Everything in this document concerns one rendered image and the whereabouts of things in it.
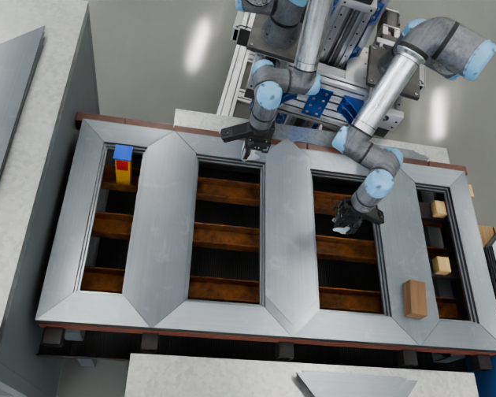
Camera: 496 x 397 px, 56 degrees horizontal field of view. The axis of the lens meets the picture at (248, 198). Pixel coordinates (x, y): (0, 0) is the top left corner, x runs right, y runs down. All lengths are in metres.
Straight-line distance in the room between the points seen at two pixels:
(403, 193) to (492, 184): 1.63
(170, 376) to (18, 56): 1.13
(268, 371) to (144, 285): 0.49
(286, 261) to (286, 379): 0.38
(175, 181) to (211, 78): 1.57
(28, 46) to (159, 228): 0.74
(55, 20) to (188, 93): 1.35
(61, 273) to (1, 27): 0.86
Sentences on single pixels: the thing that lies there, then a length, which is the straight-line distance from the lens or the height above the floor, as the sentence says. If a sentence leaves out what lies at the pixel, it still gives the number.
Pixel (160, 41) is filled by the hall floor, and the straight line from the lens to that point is 3.35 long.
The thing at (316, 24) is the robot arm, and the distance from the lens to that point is 1.50.
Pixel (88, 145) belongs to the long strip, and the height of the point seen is 0.85.
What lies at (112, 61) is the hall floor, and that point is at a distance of 3.20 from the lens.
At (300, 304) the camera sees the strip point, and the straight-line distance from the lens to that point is 1.61.
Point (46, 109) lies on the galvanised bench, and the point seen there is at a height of 1.05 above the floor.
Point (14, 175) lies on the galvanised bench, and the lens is 1.51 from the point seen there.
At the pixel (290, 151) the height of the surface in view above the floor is 0.85.
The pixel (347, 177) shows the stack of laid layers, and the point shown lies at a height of 0.83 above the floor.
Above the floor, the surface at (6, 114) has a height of 1.07.
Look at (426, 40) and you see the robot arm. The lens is 1.50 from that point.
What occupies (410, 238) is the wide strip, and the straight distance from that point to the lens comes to 1.88.
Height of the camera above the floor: 2.31
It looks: 59 degrees down
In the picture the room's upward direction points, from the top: 24 degrees clockwise
